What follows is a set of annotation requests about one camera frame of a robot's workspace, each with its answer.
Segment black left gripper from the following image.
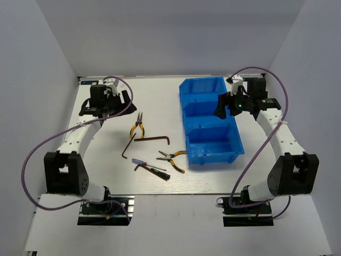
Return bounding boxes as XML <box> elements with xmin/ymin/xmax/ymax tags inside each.
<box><xmin>103</xmin><ymin>90</ymin><xmax>137</xmax><ymax>117</ymax></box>

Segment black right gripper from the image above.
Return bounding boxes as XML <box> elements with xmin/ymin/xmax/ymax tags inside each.
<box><xmin>214</xmin><ymin>86</ymin><xmax>253</xmax><ymax>119</ymax></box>

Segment yellow pliers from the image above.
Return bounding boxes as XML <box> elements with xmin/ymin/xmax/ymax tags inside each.
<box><xmin>129</xmin><ymin>112</ymin><xmax>145</xmax><ymax>138</ymax></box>
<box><xmin>156</xmin><ymin>150</ymin><xmax>187</xmax><ymax>174</ymax></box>

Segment small brown hex key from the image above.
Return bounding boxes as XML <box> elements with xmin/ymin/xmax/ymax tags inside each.
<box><xmin>134</xmin><ymin>164</ymin><xmax>162</xmax><ymax>172</ymax></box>

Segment black green screwdriver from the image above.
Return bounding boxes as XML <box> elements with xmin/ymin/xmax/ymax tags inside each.
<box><xmin>147</xmin><ymin>167</ymin><xmax>171</xmax><ymax>181</ymax></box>

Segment long brown hex key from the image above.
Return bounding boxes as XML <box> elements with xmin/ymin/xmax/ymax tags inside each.
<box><xmin>134</xmin><ymin>136</ymin><xmax>171</xmax><ymax>145</ymax></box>

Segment clear blue handle screwdriver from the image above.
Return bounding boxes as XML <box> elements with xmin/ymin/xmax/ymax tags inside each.
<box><xmin>132</xmin><ymin>158</ymin><xmax>153</xmax><ymax>167</ymax></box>

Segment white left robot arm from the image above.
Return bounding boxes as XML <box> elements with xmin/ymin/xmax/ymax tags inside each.
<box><xmin>44</xmin><ymin>79</ymin><xmax>136</xmax><ymax>213</ymax></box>

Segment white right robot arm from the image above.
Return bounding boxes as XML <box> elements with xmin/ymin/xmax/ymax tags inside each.
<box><xmin>214</xmin><ymin>92</ymin><xmax>319</xmax><ymax>213</ymax></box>

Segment blue three-compartment plastic bin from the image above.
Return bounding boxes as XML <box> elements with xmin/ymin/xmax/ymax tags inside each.
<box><xmin>179</xmin><ymin>77</ymin><xmax>245</xmax><ymax>165</ymax></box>

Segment left table corner label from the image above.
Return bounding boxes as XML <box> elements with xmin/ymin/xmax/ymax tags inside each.
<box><xmin>80</xmin><ymin>80</ymin><xmax>99</xmax><ymax>85</ymax></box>

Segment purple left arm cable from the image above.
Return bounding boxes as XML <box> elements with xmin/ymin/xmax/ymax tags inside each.
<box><xmin>20</xmin><ymin>76</ymin><xmax>135</xmax><ymax>222</ymax></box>

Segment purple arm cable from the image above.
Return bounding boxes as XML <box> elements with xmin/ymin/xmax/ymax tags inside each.
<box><xmin>20</xmin><ymin>76</ymin><xmax>135</xmax><ymax>222</ymax></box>
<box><xmin>229</xmin><ymin>66</ymin><xmax>291</xmax><ymax>221</ymax></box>

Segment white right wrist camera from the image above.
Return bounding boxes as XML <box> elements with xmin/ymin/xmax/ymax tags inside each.
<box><xmin>226</xmin><ymin>75</ymin><xmax>243</xmax><ymax>95</ymax></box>

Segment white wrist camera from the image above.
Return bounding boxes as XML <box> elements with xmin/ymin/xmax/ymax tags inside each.
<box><xmin>103</xmin><ymin>76</ymin><xmax>119</xmax><ymax>96</ymax></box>
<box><xmin>226</xmin><ymin>75</ymin><xmax>243</xmax><ymax>95</ymax></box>

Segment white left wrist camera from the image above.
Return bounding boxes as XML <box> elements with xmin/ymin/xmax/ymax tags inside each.
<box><xmin>103</xmin><ymin>76</ymin><xmax>119</xmax><ymax>96</ymax></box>

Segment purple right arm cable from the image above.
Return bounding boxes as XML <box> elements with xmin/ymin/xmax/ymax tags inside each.
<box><xmin>229</xmin><ymin>66</ymin><xmax>291</xmax><ymax>221</ymax></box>

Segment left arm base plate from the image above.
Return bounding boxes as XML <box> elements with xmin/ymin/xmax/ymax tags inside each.
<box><xmin>77</xmin><ymin>195</ymin><xmax>135</xmax><ymax>226</ymax></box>

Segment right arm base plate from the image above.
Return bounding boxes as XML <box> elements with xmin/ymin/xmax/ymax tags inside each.
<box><xmin>216</xmin><ymin>197</ymin><xmax>274</xmax><ymax>227</ymax></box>

